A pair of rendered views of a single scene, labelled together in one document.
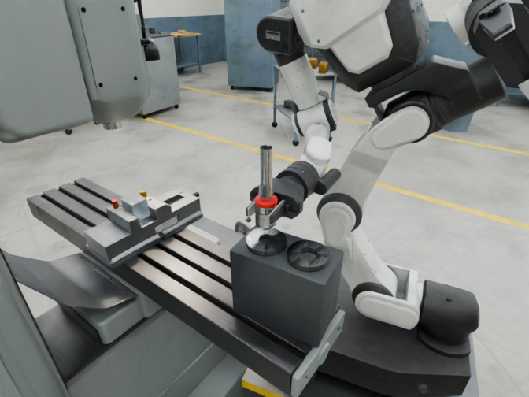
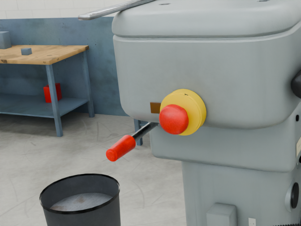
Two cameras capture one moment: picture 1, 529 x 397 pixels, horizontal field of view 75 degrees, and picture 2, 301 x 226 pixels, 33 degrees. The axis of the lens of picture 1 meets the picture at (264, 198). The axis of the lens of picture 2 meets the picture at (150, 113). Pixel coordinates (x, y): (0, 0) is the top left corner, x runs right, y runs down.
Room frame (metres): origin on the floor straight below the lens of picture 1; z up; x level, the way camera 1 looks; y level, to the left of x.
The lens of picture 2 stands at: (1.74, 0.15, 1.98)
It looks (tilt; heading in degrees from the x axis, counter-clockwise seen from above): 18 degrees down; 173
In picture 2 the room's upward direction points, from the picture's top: 6 degrees counter-clockwise
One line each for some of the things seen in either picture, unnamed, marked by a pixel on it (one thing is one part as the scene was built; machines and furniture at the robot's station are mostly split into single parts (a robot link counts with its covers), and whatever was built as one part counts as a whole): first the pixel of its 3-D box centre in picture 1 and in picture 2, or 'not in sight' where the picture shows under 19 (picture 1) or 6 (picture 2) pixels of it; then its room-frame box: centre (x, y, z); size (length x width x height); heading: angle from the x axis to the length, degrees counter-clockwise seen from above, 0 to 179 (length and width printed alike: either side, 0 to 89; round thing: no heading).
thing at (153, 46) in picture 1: (146, 48); not in sight; (1.13, 0.36, 1.45); 0.07 x 0.07 x 0.06
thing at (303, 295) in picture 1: (285, 280); not in sight; (0.59, -0.05, 1.03); 0.22 x 0.12 x 0.20; 61
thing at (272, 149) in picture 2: not in sight; (247, 105); (0.88, 0.44, 1.68); 0.34 x 0.24 x 0.10; 144
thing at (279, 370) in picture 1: (152, 250); not in sight; (0.88, 0.36, 0.89); 1.24 x 0.23 x 0.08; 54
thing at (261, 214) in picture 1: (266, 213); not in sight; (0.62, 0.00, 1.19); 0.05 x 0.05 x 0.05
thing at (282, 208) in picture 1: (279, 213); not in sight; (0.60, -0.03, 1.20); 0.06 x 0.02 x 0.03; 148
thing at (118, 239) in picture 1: (146, 217); not in sight; (0.93, 0.38, 0.98); 0.35 x 0.15 x 0.11; 141
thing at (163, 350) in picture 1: (164, 331); not in sight; (0.94, 0.40, 0.43); 0.80 x 0.30 x 0.60; 144
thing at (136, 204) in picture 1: (135, 207); not in sight; (0.90, 0.39, 1.03); 0.06 x 0.05 x 0.06; 51
